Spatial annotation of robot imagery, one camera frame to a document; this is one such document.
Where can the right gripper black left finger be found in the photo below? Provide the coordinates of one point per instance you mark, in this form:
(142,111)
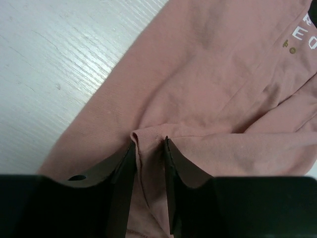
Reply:
(92,204)

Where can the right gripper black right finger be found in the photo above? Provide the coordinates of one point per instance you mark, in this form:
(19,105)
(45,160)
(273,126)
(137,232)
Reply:
(203,206)

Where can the dusty pink t shirt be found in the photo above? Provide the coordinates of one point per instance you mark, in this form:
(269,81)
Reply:
(233,83)

